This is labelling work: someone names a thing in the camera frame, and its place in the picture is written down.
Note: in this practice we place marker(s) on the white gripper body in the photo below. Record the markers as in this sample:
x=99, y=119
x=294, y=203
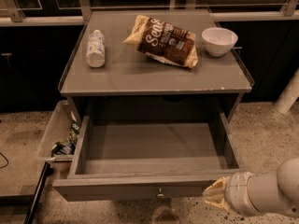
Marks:
x=237, y=190

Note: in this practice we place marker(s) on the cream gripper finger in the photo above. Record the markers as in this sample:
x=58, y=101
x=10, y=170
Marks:
x=214, y=195

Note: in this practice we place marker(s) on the grey top drawer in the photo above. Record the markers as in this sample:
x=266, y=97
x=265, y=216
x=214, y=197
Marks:
x=146, y=160

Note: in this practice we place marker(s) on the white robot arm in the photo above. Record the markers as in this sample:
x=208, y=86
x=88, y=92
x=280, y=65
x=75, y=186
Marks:
x=269, y=142

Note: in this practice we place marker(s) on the grey drawer cabinet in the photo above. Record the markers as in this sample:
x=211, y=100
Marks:
x=130, y=72

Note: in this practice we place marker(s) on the white bowl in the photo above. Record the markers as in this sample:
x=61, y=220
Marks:
x=218, y=41

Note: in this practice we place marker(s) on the crumpled wrappers in bin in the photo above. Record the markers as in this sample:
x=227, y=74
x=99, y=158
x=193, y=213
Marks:
x=68, y=146

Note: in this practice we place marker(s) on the brown yellow snack bag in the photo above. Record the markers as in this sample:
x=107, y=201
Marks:
x=163, y=42

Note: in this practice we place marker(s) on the black floor bar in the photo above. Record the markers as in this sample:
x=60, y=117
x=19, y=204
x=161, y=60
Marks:
x=46, y=171

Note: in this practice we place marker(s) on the clear plastic bin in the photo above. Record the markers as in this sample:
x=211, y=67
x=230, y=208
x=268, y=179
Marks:
x=57, y=130

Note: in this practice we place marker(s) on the white plastic bottle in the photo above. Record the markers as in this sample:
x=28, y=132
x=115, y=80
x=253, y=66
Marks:
x=95, y=53

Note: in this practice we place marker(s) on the metal railing frame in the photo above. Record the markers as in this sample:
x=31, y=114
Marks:
x=79, y=11

